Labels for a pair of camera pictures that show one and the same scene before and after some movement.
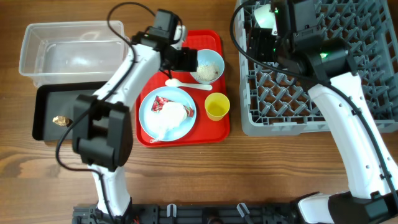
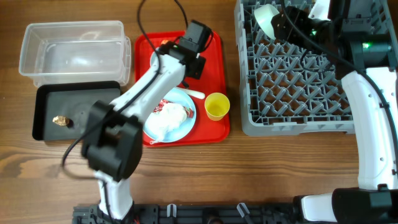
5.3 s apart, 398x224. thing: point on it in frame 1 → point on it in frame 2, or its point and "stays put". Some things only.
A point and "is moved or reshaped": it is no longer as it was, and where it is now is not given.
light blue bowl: x=211 y=66 is moved or reshaped
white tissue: x=170 y=116 stays put
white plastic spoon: x=174 y=82 → x=198 y=94
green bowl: x=265 y=18 stays put
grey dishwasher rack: x=273 y=103 stays put
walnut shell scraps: x=61 y=120 stays put
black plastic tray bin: x=57 y=99 stays put
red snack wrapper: x=160 y=102 stays put
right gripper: x=259 y=45 → x=285 y=23
